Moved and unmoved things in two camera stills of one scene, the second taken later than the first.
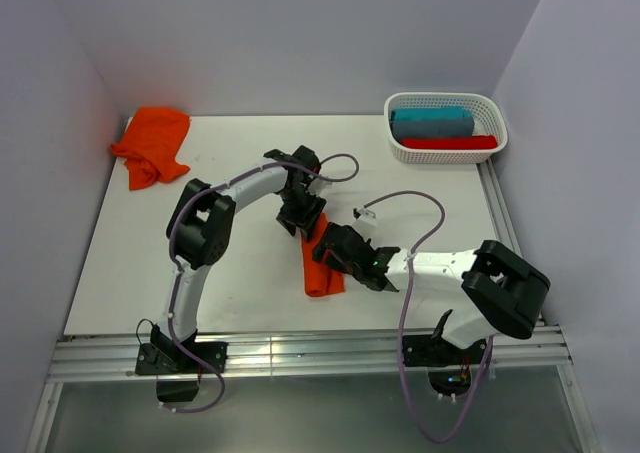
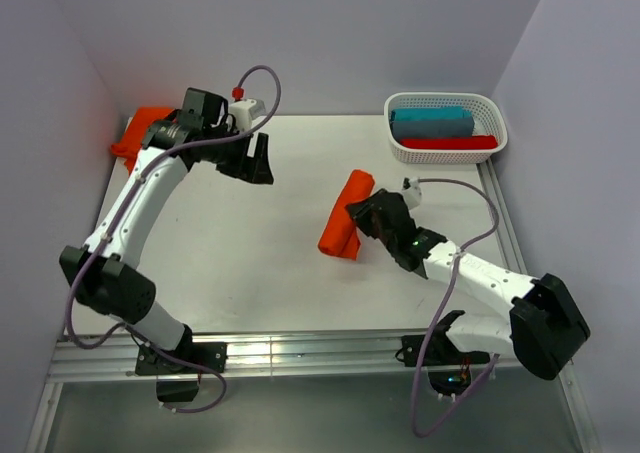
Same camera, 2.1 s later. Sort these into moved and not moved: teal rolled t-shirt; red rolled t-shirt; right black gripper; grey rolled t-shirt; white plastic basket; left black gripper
Moved: right black gripper; left black gripper
Not moved: red rolled t-shirt; white plastic basket; teal rolled t-shirt; grey rolled t-shirt
